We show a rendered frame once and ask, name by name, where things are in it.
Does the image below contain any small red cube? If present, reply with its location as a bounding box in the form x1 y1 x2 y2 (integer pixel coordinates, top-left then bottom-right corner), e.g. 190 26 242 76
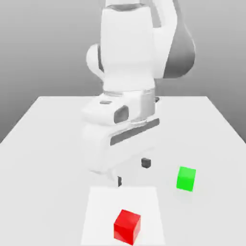
113 209 142 246

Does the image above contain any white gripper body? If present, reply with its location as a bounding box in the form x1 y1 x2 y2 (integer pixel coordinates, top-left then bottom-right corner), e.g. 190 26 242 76
83 117 160 174

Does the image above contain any small green cube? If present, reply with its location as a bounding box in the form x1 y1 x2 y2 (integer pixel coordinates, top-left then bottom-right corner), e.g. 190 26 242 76
176 166 197 193

